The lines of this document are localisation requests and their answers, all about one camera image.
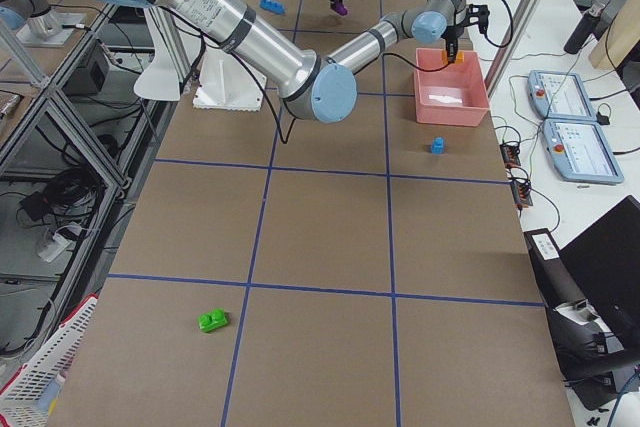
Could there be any upper teach pendant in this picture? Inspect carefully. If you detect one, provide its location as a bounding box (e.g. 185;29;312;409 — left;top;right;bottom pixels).
527;70;596;121

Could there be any green block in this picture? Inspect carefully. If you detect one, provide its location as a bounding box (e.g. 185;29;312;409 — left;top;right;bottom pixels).
198;308;229;333

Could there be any teach pendant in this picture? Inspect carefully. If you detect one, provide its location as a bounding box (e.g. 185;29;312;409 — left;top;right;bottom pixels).
542;118;624;185
527;70;596;121

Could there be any black water bottle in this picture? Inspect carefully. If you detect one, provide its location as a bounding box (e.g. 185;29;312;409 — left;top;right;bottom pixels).
563;1;606;55

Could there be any brown paper table mat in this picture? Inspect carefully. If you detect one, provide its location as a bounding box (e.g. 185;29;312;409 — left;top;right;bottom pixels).
52;0;576;427

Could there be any black laptop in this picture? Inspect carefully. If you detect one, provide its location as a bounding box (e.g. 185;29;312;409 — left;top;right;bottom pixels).
524;195;639;410

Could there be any lower teach pendant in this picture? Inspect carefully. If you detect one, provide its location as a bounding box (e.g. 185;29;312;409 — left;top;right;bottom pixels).
542;118;624;185

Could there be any white plastic basket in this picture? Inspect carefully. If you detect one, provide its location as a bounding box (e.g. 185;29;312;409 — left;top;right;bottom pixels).
1;294;98;426

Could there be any small blue block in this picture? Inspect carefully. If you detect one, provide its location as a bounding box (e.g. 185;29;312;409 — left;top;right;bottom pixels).
430;137;446;155

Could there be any pink plastic box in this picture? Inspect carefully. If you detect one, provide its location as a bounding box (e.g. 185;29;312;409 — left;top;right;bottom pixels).
413;48;490;127

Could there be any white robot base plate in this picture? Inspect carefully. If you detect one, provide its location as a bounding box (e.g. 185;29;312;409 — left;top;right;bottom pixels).
134;7;266;111

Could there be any orange block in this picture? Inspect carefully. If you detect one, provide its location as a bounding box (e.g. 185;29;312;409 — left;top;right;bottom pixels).
441;50;464;66

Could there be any long blue block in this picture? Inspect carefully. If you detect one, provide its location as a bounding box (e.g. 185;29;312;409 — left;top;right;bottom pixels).
259;0;286;15

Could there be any purple block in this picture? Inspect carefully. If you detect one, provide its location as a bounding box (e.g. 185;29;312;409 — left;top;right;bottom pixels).
331;2;348;16

